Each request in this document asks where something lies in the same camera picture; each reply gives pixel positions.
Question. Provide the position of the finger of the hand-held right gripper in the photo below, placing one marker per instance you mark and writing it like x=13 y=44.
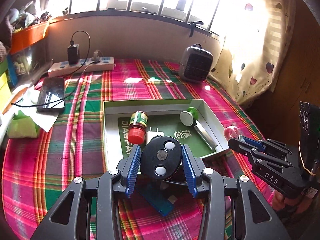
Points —
x=252 y=143
x=242 y=147

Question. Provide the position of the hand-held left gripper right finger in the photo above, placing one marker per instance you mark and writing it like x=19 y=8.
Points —
x=189 y=172

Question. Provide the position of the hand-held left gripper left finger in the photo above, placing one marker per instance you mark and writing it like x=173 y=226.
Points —
x=132 y=171

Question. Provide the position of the black oval light device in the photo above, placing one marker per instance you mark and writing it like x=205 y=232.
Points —
x=161 y=158

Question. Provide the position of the silver white bar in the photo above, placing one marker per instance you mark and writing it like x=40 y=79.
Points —
x=206 y=137

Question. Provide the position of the blue clear plastic case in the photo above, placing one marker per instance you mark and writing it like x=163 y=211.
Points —
x=156 y=201

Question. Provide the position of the white charger plug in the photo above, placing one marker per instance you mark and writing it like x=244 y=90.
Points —
x=153 y=136

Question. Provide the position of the red-capped green label bottle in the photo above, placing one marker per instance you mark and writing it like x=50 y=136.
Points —
x=138 y=127

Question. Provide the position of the green shallow cardboard box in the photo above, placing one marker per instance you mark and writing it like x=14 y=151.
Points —
x=112 y=130

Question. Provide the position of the green white spool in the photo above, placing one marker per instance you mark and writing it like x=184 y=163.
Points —
x=187 y=117

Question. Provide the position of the person's right hand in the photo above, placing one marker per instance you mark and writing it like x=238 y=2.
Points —
x=297 y=205

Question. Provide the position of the pink green plaid blanket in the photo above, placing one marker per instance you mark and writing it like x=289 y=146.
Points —
x=82 y=160

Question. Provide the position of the cream heart print curtain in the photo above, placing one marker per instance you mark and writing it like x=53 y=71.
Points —
x=250 y=55

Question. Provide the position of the grey space heater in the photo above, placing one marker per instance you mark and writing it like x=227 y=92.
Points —
x=197 y=63

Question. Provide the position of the dark wooden cabinet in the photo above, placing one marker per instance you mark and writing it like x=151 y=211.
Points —
x=300 y=55

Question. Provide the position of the white paper sheets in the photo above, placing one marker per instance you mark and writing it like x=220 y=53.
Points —
x=46 y=120

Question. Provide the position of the white power strip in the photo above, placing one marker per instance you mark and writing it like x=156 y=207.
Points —
x=100 y=66

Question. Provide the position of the black smartphone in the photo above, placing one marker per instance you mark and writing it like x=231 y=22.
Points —
x=50 y=95

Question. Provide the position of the green cloth pouch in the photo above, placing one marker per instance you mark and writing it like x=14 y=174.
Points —
x=22 y=126

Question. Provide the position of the black charger adapter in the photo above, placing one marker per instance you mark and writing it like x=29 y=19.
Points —
x=73 y=55

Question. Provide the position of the clear plastic container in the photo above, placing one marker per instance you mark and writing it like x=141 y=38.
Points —
x=32 y=57

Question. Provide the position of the green white box stack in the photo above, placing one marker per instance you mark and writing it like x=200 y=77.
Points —
x=3 y=87

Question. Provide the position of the blue box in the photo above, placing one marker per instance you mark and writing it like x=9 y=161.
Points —
x=12 y=68

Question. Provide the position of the orange box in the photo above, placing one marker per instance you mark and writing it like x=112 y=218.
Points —
x=27 y=36

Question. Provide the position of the pile of grey green oddments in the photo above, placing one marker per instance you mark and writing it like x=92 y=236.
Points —
x=22 y=15

